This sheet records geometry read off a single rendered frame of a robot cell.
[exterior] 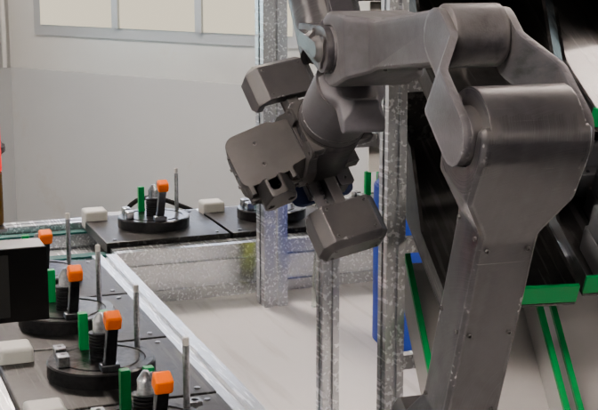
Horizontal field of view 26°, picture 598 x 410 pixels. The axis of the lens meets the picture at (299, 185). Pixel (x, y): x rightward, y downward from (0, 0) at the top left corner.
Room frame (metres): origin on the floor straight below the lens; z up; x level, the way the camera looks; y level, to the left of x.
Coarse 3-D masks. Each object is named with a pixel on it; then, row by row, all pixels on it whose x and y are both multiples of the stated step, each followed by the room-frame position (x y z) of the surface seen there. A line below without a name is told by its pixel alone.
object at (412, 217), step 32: (416, 96) 1.37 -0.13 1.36; (416, 128) 1.39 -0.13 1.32; (416, 160) 1.36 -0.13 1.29; (416, 192) 1.23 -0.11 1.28; (448, 192) 1.31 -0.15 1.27; (416, 224) 1.23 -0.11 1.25; (448, 224) 1.26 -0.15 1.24; (448, 256) 1.22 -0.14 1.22; (544, 256) 1.23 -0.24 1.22; (544, 288) 1.15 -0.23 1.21; (576, 288) 1.16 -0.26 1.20
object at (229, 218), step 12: (204, 204) 2.60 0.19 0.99; (216, 204) 2.61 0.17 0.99; (240, 204) 2.58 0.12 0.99; (288, 204) 2.59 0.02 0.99; (216, 216) 2.57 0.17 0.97; (228, 216) 2.57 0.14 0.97; (240, 216) 2.54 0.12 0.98; (252, 216) 2.51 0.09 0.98; (288, 216) 2.51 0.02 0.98; (300, 216) 2.54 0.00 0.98; (228, 228) 2.46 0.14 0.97; (240, 228) 2.46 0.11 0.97; (252, 228) 2.46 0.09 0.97; (288, 228) 2.46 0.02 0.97; (300, 228) 2.47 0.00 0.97
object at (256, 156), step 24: (288, 120) 1.06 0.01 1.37; (240, 144) 1.06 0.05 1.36; (264, 144) 1.06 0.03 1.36; (288, 144) 1.06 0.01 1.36; (240, 168) 1.05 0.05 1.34; (264, 168) 1.04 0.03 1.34; (288, 168) 1.04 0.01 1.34; (312, 168) 1.05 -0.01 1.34; (264, 192) 1.03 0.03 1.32; (288, 192) 1.03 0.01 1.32
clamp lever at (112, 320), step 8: (104, 312) 1.53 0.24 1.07; (112, 312) 1.53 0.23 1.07; (104, 320) 1.53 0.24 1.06; (112, 320) 1.52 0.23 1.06; (120, 320) 1.53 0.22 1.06; (112, 328) 1.53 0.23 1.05; (120, 328) 1.53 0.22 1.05; (112, 336) 1.54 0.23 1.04; (104, 344) 1.55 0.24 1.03; (112, 344) 1.54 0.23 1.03; (104, 352) 1.55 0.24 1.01; (112, 352) 1.55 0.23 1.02; (104, 360) 1.55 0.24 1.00; (112, 360) 1.55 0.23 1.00
